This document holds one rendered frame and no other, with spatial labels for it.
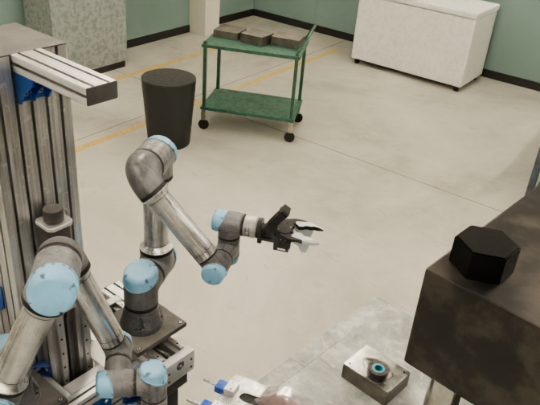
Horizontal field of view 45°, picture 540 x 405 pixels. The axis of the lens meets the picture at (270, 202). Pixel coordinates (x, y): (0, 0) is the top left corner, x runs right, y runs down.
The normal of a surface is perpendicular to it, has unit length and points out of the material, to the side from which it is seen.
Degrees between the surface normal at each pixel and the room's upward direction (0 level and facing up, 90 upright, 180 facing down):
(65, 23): 90
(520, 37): 90
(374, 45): 90
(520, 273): 0
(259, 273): 0
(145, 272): 7
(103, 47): 90
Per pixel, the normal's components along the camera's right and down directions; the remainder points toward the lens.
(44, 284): 0.23, 0.42
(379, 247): 0.07, -0.86
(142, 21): 0.80, 0.35
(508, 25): -0.59, 0.36
